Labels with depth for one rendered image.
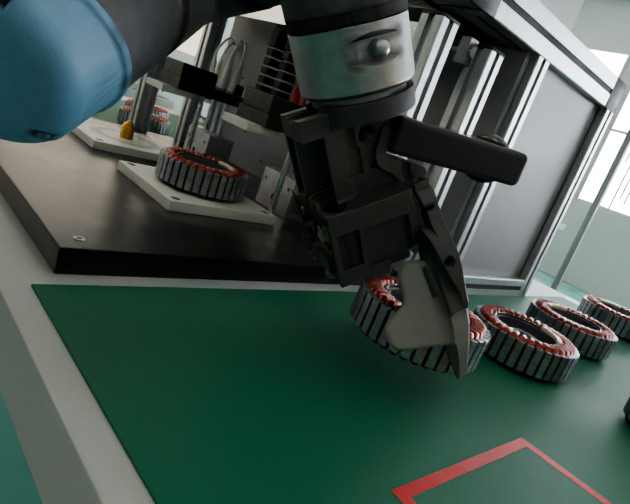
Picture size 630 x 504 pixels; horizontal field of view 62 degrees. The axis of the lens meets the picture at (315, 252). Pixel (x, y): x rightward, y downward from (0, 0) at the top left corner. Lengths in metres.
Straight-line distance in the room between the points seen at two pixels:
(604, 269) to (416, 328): 6.71
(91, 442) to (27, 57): 0.17
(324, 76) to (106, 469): 0.23
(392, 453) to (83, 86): 0.26
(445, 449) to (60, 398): 0.23
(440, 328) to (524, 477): 0.11
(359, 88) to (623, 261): 6.73
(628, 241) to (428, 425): 6.66
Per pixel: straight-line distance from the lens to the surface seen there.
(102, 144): 0.81
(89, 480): 0.26
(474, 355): 0.42
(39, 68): 0.22
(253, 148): 1.03
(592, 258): 7.10
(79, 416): 0.29
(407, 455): 0.35
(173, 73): 0.90
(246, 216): 0.64
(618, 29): 7.69
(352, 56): 0.32
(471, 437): 0.40
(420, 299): 0.37
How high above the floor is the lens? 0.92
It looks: 14 degrees down
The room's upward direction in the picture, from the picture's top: 20 degrees clockwise
